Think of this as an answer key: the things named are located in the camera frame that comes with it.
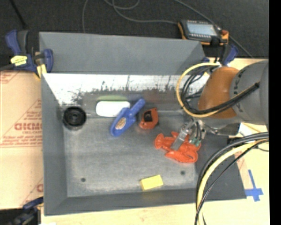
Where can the blue spring clamp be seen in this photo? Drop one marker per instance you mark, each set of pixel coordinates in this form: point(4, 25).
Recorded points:
point(124, 122)

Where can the red-orange toy lobster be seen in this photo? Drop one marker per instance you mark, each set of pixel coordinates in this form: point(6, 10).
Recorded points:
point(183, 154)

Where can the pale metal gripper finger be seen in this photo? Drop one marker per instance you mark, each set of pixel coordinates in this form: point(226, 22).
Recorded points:
point(179, 137)

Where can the black round cup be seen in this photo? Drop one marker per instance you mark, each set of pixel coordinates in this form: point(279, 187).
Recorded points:
point(74, 117)

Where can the grey metal bin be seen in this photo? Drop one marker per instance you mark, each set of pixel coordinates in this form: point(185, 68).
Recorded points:
point(121, 153)

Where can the red-orange and black small tool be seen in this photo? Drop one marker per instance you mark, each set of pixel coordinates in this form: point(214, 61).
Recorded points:
point(149, 121)

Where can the brown cardboard board, red print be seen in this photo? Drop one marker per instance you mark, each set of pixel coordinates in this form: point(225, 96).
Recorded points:
point(18, 116)

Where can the yellow sponge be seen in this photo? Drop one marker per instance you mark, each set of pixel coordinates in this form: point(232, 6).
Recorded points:
point(151, 182)

